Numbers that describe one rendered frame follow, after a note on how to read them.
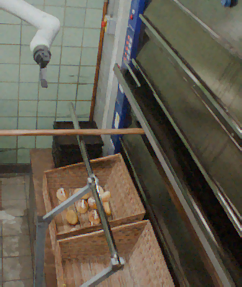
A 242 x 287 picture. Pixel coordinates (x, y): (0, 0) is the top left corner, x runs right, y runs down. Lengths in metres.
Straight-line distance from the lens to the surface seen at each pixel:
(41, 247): 2.23
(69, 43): 3.41
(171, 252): 2.07
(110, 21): 3.02
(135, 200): 2.50
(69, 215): 2.62
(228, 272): 1.37
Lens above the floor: 2.39
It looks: 30 degrees down
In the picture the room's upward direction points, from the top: 9 degrees clockwise
